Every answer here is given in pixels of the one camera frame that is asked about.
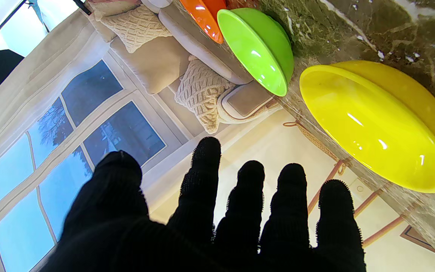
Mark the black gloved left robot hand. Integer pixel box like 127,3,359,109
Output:
38,137,367,272

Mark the white framed window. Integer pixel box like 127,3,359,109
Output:
0,53,188,272

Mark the cream knitted cushion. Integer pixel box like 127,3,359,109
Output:
174,56,238,135
100,5,173,54

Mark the beige sofa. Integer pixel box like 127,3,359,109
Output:
87,0,278,135

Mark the sheer beige curtain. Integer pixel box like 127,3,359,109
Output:
0,9,110,176

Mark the green plastic bowl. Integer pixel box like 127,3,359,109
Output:
217,8,295,97

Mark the orange plastic bowl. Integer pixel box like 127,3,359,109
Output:
179,0,228,44

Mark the black light stand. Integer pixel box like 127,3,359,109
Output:
0,0,49,52

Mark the yellow plastic bowl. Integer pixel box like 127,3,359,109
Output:
299,60,435,193

